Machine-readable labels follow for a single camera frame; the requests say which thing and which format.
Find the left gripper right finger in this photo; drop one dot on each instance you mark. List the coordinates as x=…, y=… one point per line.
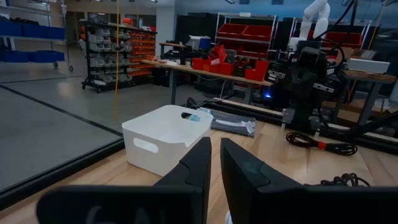
x=248, y=193

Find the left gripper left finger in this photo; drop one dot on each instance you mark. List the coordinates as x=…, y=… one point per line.
x=186, y=199

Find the white plastic storage bin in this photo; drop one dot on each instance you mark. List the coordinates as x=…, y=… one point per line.
x=161, y=133

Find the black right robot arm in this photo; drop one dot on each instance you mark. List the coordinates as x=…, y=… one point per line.
x=303, y=113

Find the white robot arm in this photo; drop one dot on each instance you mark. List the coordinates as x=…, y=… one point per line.
x=320, y=25

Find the small red parts bin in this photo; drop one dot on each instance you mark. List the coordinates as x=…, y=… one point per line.
x=258, y=73
x=198, y=63
x=220, y=53
x=227, y=69

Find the large red storage bin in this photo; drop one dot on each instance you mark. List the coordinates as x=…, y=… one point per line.
x=258, y=32
x=231, y=30
x=342, y=39

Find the brown cardboard box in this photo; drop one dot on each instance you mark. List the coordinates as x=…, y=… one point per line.
x=360, y=53

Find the wooden table with grey legs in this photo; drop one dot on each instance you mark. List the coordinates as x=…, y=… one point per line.
x=370, y=76

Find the white rectangular box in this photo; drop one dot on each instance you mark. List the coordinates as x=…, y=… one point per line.
x=368, y=66

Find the white and blue box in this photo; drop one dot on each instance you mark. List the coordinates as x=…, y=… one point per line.
x=199, y=42

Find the long wooden workbench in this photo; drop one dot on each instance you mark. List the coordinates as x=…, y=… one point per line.
x=173, y=87

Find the small wooden desk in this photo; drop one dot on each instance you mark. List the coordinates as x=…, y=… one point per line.
x=172, y=44

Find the rack with orange bins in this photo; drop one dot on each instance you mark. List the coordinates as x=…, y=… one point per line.
x=141, y=46

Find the black rack with grey bins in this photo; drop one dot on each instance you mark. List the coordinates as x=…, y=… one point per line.
x=99, y=62

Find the small orange object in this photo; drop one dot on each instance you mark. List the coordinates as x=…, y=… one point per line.
x=127, y=21

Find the blue storage bin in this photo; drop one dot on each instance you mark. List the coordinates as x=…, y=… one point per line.
x=56, y=33
x=34, y=31
x=11, y=28
x=14, y=56
x=46, y=56

